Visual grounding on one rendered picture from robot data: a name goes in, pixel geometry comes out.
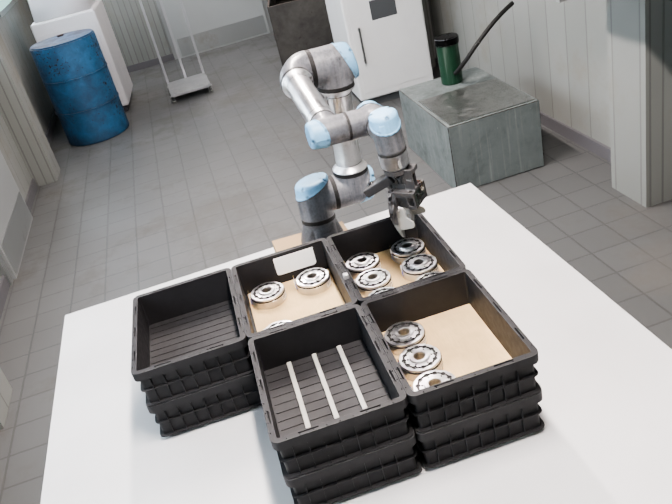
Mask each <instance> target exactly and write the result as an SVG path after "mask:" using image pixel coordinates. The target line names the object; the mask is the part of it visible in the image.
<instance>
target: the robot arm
mask: <svg viewBox="0 0 672 504"><path fill-rule="evenodd" d="M357 77H359V67H358V64H357V61H356V58H355V55H354V53H353V51H352V49H351V47H350V46H349V45H348V44H347V43H346V42H337V43H331V44H328V45H324V46H320V47H316V48H312V49H308V50H303V51H299V52H297V53H295V54H293V55H292V56H291V57H290V58H289V59H288V60H287V61H286V62H285V64H284V65H283V67H282V69H281V72H280V86H281V88H282V90H283V92H284V93H285V95H286V96H287V97H289V98H291V99H292V100H293V102H294V103H295V105H296V107H297V108H298V110H299V111H300V113H301V115H302V116H303V118H304V120H305V121H306V124H305V134H306V138H307V141H308V143H309V146H310V147H311V148H312V149H314V150H316V149H321V148H328V147H329V146H333V149H334V155H335V161H336V164H335V165H334V166H333V168H332V170H333V175H329V176H328V175H327V174H326V173H323V172H319V173H313V174H310V175H308V176H305V177H304V178H302V179H300V180H299V181H298V182H297V183H296V185H295V194H296V201H297V204H298V208H299V212H300V216H301V221H302V234H301V243H302V244H304V243H307V242H310V241H313V240H317V239H320V238H325V239H326V240H327V237H328V236H330V235H333V234H336V233H339V232H342V231H344V230H343V228H342V227H341V225H340V223H339V222H338V220H337V218H336V215H335V210H337V209H341V208H344V207H348V206H351V205H355V204H358V203H363V202H365V201H368V200H370V199H372V198H373V197H374V195H375V194H377V193H378V192H380V191H382V190H383V189H385V188H388V193H387V199H388V210H389V216H390V218H391V221H392V223H393V224H394V226H395V228H396V229H397V231H398V232H399V233H400V235H401V236H402V237H404V238H405V237H406V236H405V230H406V229H412V228H414V227H415V219H414V215H417V214H422V213H425V212H426V210H425V208H424V207H422V206H420V204H421V203H422V202H423V200H424V199H425V198H426V196H428V194H427V190H426V186H425V182H424V179H417V178H416V174H415V171H416V169H417V163H409V161H410V160H409V156H408V152H407V148H406V143H405V139H404V135H403V131H402V127H401V120H400V118H399V116H398V113H397V111H396V109H394V108H393V107H383V106H381V105H380V104H378V103H376V102H375V101H371V100H368V101H364V102H362V103H361V104H360V105H359V106H358V107H357V109H355V110H354V107H353V101H352V95H351V90H352V89H353V88H354V86H355V82H354V78H355V79H356V78H357ZM317 88H318V90H317ZM321 94H322V95H323V96H324V99H325V100H324V99H323V97H322V96H321ZM366 136H370V137H371V138H373V140H374V142H375V146H376V150H377V153H378V157H379V161H380V165H381V168H382V169H383V172H384V174H383V175H381V176H380V177H378V178H377V179H375V177H374V172H373V169H372V167H371V166H370V165H367V163H366V161H364V160H363V159H362V158H361V152H360V146H359V138H362V137H366ZM424 189H425V190H424ZM398 206H399V207H402V208H403V209H402V208H400V209H398Z"/></svg>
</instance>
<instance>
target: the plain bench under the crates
mask: <svg viewBox="0 0 672 504"><path fill-rule="evenodd" d="M420 206H422V207H424V208H425V210H426V212H425V213H422V214H423V215H424V217H425V218H426V219H427V220H428V221H429V222H430V224H431V225H432V226H433V227H434V228H435V229H436V231H437V232H438V233H439V234H440V235H441V237H442V238H443V239H444V240H445V241H446V242H447V244H448V245H449V246H450V247H451V248H452V249H453V251H454V252H455V253H456V254H457V255H458V257H459V258H460V259H461V260H462V261H463V262H464V264H465V266H466V269H468V270H470V271H471V272H472V273H473V274H474V275H475V277H476V278H477V279H478V280H479V281H480V282H481V284H482V285H483V286H484V287H485V288H486V289H487V291H488V292H489V293H490V294H491V295H492V296H493V298H494V299H495V300H496V301H497V302H498V304H499V305H500V306H501V307H502V308H503V309H504V311H505V312H506V313H507V314H508V315H509V316H510V318H511V319H512V320H513V321H514V322H515V324H516V325H517V326H518V327H519V328H520V329H521V331H522V332H523V333H524V334H525V335H526V336H527V338H528V339H529V340H530V341H531V342H532V344H533V345H534V346H535V347H536V348H537V350H538V358H539V360H538V362H537V363H536V364H534V367H535V368H536V369H537V370H538V375H537V376H536V377H535V380H536V381H537V382H538V383H539V385H540V386H541V389H542V397H543V398H542V401H541V402H539V403H538V404H539V405H540V406H541V408H542V412H541V413H540V414H539V416H540V417H541V419H542V420H543V421H544V424H545V426H544V428H543V429H542V430H540V431H537V432H534V433H531V434H528V435H525V436H523V437H520V438H517V439H514V440H511V441H508V442H506V443H503V444H500V445H497V446H494V447H491V448H488V449H486V450H483V451H480V452H477V453H474V454H471V455H469V456H466V457H463V458H460V459H457V460H454V461H452V462H449V463H446V464H443V465H440V466H437V467H435V468H431V469H428V468H425V467H424V466H423V465H422V462H421V460H420V458H419V456H418V454H417V457H418V459H419V461H420V463H421V466H422V469H421V471H420V472H419V473H417V474H415V475H412V476H409V477H406V478H403V479H401V480H398V481H395V482H392V483H389V484H386V485H384V486H381V487H378V488H375V489H372V490H369V491H367V492H364V493H361V494H358V495H355V496H352V497H349V498H347V499H344V500H341V501H338V502H335V503H332V504H672V349H671V348H669V347H668V346H667V345H666V344H665V343H663V342H662V341H661V340H660V339H659V338H657V337H656V336H655V335H654V334H652V333H651V332H650V331H649V330H648V329H646V328H645V327H644V326H643V325H642V324H640V323H639V322H638V321H637V320H636V319H634V318H633V317H632V316H631V315H629V314H628V313H627V312H626V311H625V310H623V309H622V308H621V307H620V306H619V305H617V304H616V303H615V302H614V301H613V300H611V299H610V298H609V297H608V296H607V295H605V294H604V293H603V292H602V291H600V290H599V289H598V288H597V287H596V286H594V285H593V284H592V283H591V282H590V281H588V280H587V279H586V278H585V277H584V276H582V275H581V274H580V273H579V272H578V271H576V270H575V269H574V268H573V267H571V266H570V265H569V264H568V263H567V262H565V261H564V260H563V259H562V258H561V257H559V256H558V255H557V254H556V253H555V252H553V251H552V250H551V249H550V248H549V247H547V246H546V245H545V244H544V243H542V242H541V241H540V240H539V239H538V238H536V237H535V236H534V235H533V234H532V233H530V232H529V231H528V230H527V229H526V228H524V227H523V226H522V225H521V224H519V223H518V222H517V221H516V220H515V219H513V218H512V217H511V216H510V215H509V214H507V213H506V212H505V211H504V210H503V209H501V208H500V207H499V206H498V205H497V204H495V203H494V202H493V201H492V200H490V199H489V198H488V197H487V196H486V195H484V194H483V193H482V192H481V191H480V190H478V189H477V188H476V187H475V186H474V185H472V184H471V183H468V184H465V185H462V186H459V187H456V188H453V189H450V190H447V191H444V192H441V193H438V194H435V195H432V196H429V197H426V198H425V199H424V200H423V202H422V203H421V204H420ZM272 253H275V250H274V247H273V248H269V249H266V250H263V251H260V252H257V253H254V254H251V255H248V256H245V257H242V258H239V259H236V260H233V261H230V262H227V263H224V264H220V265H217V266H214V267H211V268H208V269H205V270H202V271H199V272H196V273H193V274H190V275H187V276H184V277H181V278H178V279H175V280H172V281H168V282H165V283H162V284H159V285H156V286H153V287H150V288H147V289H144V290H141V291H138V292H135V293H132V294H129V295H126V296H123V297H120V298H116V299H113V300H110V301H107V302H104V303H101V304H98V305H95V306H92V307H89V308H86V309H83V310H80V311H77V312H74V313H71V314H67V315H65V320H64V327H63V335H62V343H61V350H60V358H59V365H58V373H57V381H56V388H55V396H54V403H53V411H52V419H51V426H50V434H49V441H48V449H47V457H46V464H45V472H44V480H43V487H42V495H41V502H40V504H294V501H293V497H292V494H291V490H290V488H289V487H287V485H286V483H285V481H284V478H283V474H282V470H281V466H280V462H279V458H278V454H277V451H275V450H274V449H273V447H272V445H271V442H270V439H269V434H268V430H267V426H266V421H265V417H264V412H263V408H262V405H261V406H258V407H255V408H252V409H249V410H246V411H243V412H240V413H237V414H234V415H231V416H228V417H225V418H222V419H219V420H216V421H213V422H210V423H207V424H204V425H201V426H198V427H195V428H192V429H189V430H186V431H183V432H180V433H177V434H174V435H171V436H168V437H161V435H160V424H157V423H156V422H155V414H150V413H149V411H148V409H147V407H146V393H145V392H142V391H141V389H140V383H141V382H136V381H135V380H134V378H133V376H132V374H131V348H132V313H133V299H134V298H135V297H136V296H138V295H141V294H144V293H147V292H150V291H154V290H157V289H160V288H163V287H166V286H170V285H173V284H176V283H179V282H182V281H186V280H189V279H192V278H195V277H198V276H202V275H205V274H208V273H211V272H214V271H218V270H221V269H224V268H230V269H231V268H232V267H233V266H234V265H237V264H240V263H243V262H246V261H250V260H253V259H256V258H259V257H262V256H266V255H269V254H272Z"/></svg>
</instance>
